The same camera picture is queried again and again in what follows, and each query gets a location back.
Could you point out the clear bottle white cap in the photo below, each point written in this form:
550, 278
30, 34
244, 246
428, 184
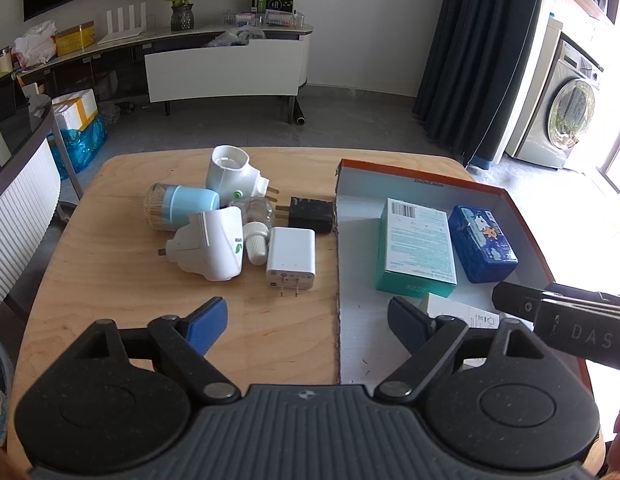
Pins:
255, 232

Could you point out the dark blue curtain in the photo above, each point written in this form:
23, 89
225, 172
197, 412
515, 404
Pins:
480, 50

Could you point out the grey plastic bag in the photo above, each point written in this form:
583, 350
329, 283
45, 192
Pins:
237, 36

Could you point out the black roll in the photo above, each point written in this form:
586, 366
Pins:
299, 112

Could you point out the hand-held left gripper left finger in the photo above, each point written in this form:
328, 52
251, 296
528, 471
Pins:
207, 322

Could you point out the clear plastic containers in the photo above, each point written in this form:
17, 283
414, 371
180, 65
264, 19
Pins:
280, 20

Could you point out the white charger with prongs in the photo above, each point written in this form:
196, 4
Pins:
291, 252

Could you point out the black charger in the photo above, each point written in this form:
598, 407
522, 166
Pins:
310, 214

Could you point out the white and yellow cardboard box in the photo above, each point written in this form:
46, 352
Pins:
75, 107

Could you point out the teal bandage box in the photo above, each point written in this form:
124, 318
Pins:
417, 245

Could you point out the silver washing machine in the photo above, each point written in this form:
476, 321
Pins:
555, 110

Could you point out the orange and white cardboard box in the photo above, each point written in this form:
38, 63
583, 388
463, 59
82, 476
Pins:
360, 260

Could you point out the white ribbed counter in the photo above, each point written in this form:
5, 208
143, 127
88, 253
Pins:
20, 220

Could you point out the white plug-in heater green button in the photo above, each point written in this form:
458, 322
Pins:
227, 167

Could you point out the white plug-in heater leaf logo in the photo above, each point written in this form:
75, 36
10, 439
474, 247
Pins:
210, 245

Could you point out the white plastic bag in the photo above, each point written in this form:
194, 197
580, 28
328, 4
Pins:
35, 45

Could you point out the white router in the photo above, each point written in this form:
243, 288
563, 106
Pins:
122, 32

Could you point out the blue printed tin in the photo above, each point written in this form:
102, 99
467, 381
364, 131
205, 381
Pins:
482, 240

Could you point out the white and grey adapter box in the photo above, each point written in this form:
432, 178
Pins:
457, 310

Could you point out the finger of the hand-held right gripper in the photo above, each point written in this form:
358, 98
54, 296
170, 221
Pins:
515, 300

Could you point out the yellow tin box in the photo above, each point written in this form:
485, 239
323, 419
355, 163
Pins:
75, 39

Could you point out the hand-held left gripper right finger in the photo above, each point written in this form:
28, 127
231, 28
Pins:
407, 322

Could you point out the white tv stand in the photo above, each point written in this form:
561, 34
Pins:
225, 70

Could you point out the light blue toothpick holder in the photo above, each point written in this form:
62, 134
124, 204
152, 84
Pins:
187, 205

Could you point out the blue plastic bag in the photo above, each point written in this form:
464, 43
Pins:
80, 147

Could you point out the trash bin with blue liner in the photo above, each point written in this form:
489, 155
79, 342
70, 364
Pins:
0, 390

